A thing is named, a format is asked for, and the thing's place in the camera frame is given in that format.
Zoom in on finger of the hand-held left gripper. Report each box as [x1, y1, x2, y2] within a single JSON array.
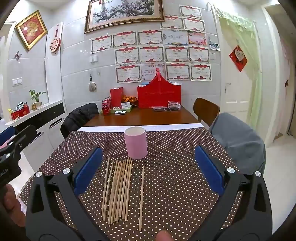
[[0, 126, 16, 146], [0, 124, 37, 160]]

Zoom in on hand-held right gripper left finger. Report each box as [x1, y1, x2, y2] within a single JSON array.
[[25, 147, 109, 241]]

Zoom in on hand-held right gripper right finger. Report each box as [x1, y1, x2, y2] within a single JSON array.
[[192, 146, 273, 241]]

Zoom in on pile of wooden chopsticks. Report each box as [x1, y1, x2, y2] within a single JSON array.
[[102, 157, 133, 225]]

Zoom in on pink cup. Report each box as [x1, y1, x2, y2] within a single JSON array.
[[124, 126, 148, 160]]

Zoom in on single wooden chopstick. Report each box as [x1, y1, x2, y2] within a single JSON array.
[[138, 166, 145, 232]]

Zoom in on person's left hand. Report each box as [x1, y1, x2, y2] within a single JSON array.
[[0, 183, 27, 227]]

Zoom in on person's right hand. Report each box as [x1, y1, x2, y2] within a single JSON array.
[[155, 230, 174, 241]]

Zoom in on red basket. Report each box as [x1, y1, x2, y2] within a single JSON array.
[[10, 104, 30, 121]]

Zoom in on white and black cabinet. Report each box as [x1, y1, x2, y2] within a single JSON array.
[[0, 100, 66, 163]]

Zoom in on brown polka dot tablecloth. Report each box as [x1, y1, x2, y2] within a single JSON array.
[[18, 130, 255, 241]]

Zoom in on grey garment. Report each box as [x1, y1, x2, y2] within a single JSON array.
[[209, 113, 266, 175]]

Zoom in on potted green plant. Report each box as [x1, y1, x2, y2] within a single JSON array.
[[29, 90, 47, 109]]

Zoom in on black jacket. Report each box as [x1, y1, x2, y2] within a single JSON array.
[[60, 103, 99, 139]]

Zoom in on brown wooden chair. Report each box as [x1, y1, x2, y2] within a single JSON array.
[[193, 98, 220, 127]]

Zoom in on white door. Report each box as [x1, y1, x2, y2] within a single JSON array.
[[220, 21, 251, 131]]

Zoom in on green tray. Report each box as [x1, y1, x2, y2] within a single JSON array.
[[110, 105, 133, 112]]

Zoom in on small red box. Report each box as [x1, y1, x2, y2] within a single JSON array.
[[110, 87, 123, 108]]

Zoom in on orange snacks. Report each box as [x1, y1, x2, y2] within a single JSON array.
[[121, 95, 139, 103]]

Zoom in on hanging grey brush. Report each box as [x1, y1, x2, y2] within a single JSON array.
[[88, 74, 96, 92]]

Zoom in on large red gift bag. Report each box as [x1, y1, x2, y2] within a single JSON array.
[[137, 68, 182, 109]]

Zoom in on round red hanging ornament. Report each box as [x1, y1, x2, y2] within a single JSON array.
[[48, 22, 62, 53]]

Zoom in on gold framed red picture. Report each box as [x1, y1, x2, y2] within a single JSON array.
[[15, 10, 48, 51]]

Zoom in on red diamond heart decoration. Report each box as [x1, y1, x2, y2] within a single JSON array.
[[229, 45, 248, 72]]

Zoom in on green curtain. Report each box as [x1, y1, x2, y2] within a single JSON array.
[[215, 8, 264, 142]]

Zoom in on large framed blossom painting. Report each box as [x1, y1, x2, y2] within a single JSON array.
[[84, 0, 165, 33]]

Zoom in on small wall photo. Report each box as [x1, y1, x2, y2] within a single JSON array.
[[209, 36, 220, 50]]

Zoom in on wall of award certificates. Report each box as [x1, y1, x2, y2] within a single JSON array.
[[91, 5, 213, 83]]

